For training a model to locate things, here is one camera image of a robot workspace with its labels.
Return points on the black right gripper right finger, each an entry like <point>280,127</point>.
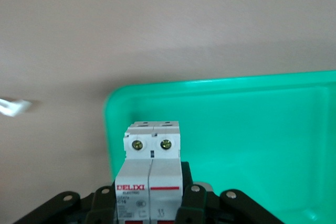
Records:
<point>194,203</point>

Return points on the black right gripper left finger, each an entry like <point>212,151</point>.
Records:
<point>101,205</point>

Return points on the white red circuit breaker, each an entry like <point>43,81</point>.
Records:
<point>152,171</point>

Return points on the green plastic tray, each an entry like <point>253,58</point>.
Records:
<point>236,140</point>

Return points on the small white pipe clamp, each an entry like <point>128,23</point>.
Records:
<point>14,107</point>

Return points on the brown table mat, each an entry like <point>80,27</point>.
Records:
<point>131,37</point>

